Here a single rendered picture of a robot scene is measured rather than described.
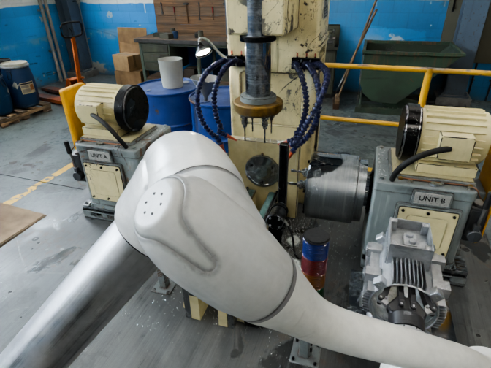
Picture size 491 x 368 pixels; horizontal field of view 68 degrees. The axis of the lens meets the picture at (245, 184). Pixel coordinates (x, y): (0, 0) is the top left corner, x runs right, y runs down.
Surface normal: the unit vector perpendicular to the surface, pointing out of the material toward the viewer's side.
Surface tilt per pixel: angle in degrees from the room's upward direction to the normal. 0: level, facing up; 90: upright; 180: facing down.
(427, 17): 90
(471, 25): 90
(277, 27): 90
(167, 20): 90
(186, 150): 4
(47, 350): 75
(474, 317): 0
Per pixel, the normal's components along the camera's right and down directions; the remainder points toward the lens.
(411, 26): -0.33, 0.48
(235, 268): 0.41, 0.23
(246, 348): -0.02, -0.87
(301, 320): 0.46, 0.47
